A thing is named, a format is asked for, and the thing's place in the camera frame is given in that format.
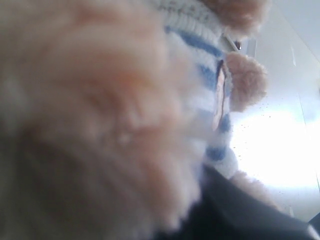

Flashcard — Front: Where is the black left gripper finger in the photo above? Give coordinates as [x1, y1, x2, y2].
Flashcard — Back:
[155, 166, 320, 240]

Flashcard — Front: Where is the pink teddy bear striped shirt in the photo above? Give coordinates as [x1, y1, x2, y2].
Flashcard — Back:
[0, 0, 279, 240]

